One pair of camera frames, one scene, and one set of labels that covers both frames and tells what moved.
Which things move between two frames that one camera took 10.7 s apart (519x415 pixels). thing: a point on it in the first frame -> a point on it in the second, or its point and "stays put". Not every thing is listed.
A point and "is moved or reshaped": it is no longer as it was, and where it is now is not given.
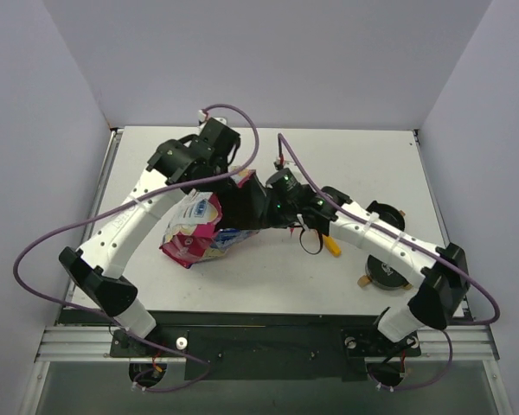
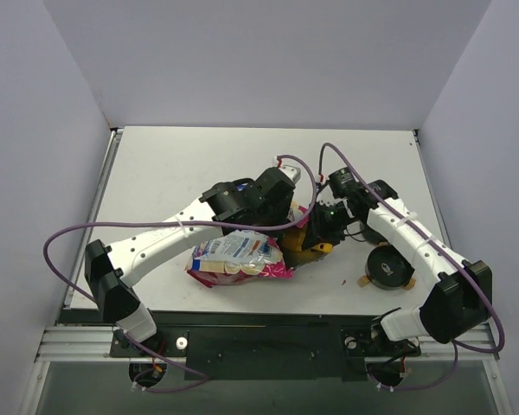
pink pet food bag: (191, 232) is moved or reshaped
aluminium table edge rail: (103, 182) stays put
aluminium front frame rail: (93, 343) stays put
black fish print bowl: (382, 276) stays put
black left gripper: (219, 178) -> (283, 212)
